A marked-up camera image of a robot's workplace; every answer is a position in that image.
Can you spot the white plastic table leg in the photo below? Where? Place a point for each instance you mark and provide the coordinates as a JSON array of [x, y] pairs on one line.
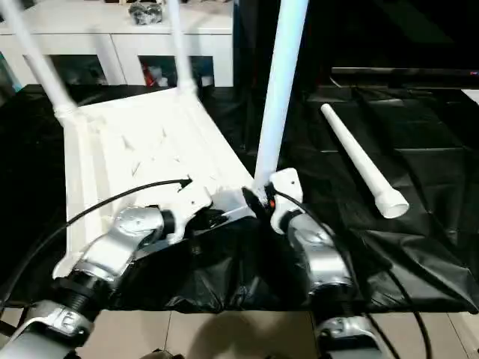
[[181, 48], [359, 157], [41, 63], [280, 93]]

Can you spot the black work mat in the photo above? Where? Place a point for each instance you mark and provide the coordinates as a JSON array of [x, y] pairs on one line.
[[411, 187]]

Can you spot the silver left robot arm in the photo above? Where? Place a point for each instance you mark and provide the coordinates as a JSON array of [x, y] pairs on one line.
[[112, 250]]

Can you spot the white cabinet with glass doors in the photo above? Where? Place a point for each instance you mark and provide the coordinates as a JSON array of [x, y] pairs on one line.
[[149, 41]]

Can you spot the clear bag of dark parts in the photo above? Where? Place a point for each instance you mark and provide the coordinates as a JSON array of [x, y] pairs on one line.
[[146, 13]]

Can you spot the dark brown round object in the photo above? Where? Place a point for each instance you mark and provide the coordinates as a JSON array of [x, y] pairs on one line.
[[164, 355]]

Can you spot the white flat panel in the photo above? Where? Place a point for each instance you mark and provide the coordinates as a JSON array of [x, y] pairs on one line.
[[471, 95]]

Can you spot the black low shelf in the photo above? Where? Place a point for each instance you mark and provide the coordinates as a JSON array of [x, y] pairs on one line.
[[393, 73]]

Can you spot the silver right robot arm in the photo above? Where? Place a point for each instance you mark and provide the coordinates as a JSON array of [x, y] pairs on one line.
[[322, 258]]

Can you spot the white plastic table top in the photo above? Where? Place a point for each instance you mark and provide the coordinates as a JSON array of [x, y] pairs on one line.
[[131, 123]]

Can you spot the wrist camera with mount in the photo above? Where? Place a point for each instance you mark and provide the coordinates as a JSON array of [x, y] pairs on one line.
[[187, 209], [288, 183]]

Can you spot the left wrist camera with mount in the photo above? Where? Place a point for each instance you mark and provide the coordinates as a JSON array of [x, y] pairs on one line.
[[187, 209]]

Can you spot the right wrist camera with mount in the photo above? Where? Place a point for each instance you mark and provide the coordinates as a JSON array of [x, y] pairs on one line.
[[288, 183]]

